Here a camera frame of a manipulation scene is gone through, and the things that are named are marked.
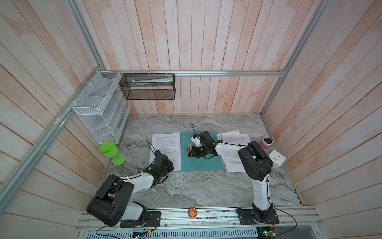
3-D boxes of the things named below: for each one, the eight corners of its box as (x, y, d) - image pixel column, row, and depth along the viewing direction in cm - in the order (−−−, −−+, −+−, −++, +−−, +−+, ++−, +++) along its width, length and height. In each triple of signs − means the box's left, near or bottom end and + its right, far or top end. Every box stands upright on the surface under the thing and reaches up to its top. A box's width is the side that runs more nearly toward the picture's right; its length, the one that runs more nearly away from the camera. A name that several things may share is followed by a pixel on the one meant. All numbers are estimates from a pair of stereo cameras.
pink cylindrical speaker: (261, 148, 103) (264, 143, 98) (259, 142, 106) (262, 137, 101) (269, 148, 103) (273, 144, 98) (267, 142, 106) (271, 137, 101)
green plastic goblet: (109, 165, 95) (97, 152, 82) (113, 154, 100) (102, 141, 87) (123, 165, 95) (112, 152, 82) (126, 154, 100) (117, 141, 87)
